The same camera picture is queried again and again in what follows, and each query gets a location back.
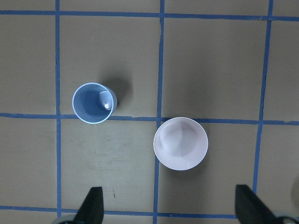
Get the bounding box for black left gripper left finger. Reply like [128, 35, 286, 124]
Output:
[74, 187, 104, 224]

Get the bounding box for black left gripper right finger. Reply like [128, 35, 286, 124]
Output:
[235, 185, 280, 224]

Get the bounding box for blue plastic cup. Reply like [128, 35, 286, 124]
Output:
[72, 83, 118, 124]

